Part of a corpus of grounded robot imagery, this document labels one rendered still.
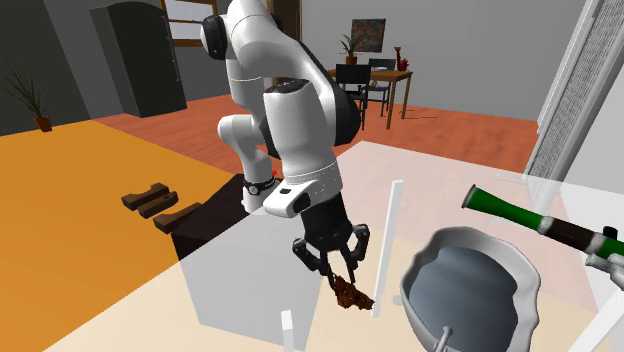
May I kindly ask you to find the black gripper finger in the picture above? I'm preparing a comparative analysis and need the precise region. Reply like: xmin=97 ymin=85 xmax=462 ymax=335
xmin=291 ymin=237 xmax=335 ymax=289
xmin=340 ymin=222 xmax=372 ymax=286

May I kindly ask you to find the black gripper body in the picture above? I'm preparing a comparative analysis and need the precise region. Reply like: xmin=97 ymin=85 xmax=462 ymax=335
xmin=298 ymin=191 xmax=355 ymax=254

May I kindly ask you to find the brown lumpy object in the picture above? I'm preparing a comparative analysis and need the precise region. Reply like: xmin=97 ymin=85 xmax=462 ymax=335
xmin=331 ymin=273 xmax=376 ymax=311

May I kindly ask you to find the grey and dark robot stand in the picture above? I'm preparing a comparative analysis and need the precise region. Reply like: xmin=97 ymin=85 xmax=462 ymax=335
xmin=169 ymin=172 xmax=323 ymax=352

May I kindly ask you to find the grey wavy-rimmed bowl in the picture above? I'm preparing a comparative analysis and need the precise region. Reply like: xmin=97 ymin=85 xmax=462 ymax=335
xmin=399 ymin=225 xmax=543 ymax=352

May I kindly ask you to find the brown wooden block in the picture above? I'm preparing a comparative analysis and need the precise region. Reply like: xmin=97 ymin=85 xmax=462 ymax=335
xmin=137 ymin=190 xmax=180 ymax=220
xmin=121 ymin=182 xmax=171 ymax=212
xmin=152 ymin=201 xmax=204 ymax=235

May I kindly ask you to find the black chair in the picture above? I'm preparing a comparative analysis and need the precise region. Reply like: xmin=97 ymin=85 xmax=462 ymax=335
xmin=365 ymin=57 xmax=398 ymax=118
xmin=334 ymin=63 xmax=373 ymax=132

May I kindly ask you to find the green and brown bottle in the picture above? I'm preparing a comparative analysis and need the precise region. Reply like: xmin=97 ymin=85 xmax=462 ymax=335
xmin=460 ymin=183 xmax=624 ymax=260

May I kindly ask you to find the wooden dining table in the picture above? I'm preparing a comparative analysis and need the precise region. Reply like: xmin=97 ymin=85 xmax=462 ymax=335
xmin=326 ymin=33 xmax=415 ymax=131

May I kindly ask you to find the dark brown door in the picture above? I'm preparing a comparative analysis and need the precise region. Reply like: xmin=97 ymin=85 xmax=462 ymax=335
xmin=266 ymin=0 xmax=303 ymax=89

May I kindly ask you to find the dark grey cabinet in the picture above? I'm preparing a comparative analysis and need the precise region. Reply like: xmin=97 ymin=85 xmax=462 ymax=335
xmin=89 ymin=0 xmax=188 ymax=120

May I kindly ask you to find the wooden framed window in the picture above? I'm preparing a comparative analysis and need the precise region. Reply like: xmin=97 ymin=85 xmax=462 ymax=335
xmin=160 ymin=0 xmax=221 ymax=48

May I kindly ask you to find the pale grey tool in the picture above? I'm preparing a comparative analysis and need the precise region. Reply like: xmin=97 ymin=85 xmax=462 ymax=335
xmin=584 ymin=252 xmax=624 ymax=290

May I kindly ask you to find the slanted white bar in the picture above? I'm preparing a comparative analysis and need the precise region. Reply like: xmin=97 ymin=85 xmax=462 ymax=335
xmin=567 ymin=291 xmax=624 ymax=352

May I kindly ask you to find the white framed mesh door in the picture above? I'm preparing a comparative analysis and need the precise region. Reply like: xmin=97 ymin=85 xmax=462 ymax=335
xmin=523 ymin=0 xmax=624 ymax=208

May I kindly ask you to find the potted plant with thin leaves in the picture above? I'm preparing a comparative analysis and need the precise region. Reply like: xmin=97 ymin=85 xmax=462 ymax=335
xmin=1 ymin=60 xmax=54 ymax=134

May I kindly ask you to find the tall white upright post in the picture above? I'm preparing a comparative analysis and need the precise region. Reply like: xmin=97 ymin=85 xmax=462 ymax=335
xmin=370 ymin=179 xmax=405 ymax=320

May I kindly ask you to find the short white upright post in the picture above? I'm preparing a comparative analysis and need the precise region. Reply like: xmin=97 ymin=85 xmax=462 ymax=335
xmin=279 ymin=308 xmax=296 ymax=352

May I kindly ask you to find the dark wall picture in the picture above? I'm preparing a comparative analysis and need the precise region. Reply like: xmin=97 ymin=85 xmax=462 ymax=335
xmin=350 ymin=17 xmax=387 ymax=54

